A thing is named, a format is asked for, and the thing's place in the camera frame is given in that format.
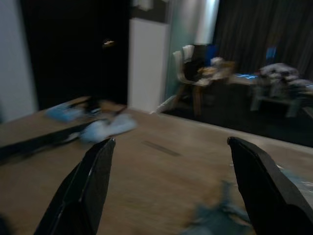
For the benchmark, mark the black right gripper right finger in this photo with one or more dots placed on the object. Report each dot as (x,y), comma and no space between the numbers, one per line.
(264,191)

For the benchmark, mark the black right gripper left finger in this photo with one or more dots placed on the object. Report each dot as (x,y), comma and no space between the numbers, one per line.
(83,191)

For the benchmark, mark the white crumpled tissue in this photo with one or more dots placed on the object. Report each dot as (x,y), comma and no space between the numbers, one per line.
(107,128)

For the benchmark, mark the wooden table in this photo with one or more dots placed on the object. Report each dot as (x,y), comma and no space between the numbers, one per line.
(156,176)

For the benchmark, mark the white side table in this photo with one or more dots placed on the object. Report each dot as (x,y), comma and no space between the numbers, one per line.
(274,95)

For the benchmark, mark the white chair with wooden legs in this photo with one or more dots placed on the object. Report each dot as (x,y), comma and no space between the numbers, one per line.
(185,71)

